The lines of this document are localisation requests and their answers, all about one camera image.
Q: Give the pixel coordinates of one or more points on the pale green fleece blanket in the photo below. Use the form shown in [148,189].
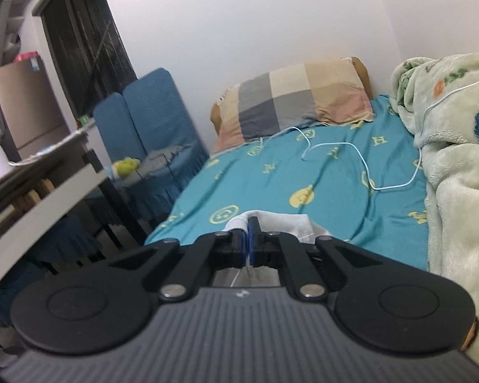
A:
[459,175]

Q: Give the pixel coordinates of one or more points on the pink packet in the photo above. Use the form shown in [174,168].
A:
[27,60]

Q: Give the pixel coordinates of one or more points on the white edged table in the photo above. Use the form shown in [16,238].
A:
[44,203]

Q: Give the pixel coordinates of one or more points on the white shirt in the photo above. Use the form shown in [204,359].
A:
[287,223]

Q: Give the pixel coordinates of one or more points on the grey cloth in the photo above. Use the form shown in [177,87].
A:
[163,157]

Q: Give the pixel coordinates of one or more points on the patchwork pillow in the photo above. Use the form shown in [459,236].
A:
[291,95]

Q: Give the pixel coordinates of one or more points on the green plush toy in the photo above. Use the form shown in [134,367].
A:
[125,166]

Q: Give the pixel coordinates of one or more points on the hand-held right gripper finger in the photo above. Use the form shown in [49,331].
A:
[252,247]
[244,244]

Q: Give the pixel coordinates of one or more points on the cardboard box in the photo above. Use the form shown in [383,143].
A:
[28,107]

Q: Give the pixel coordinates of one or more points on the dark window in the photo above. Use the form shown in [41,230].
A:
[84,36]

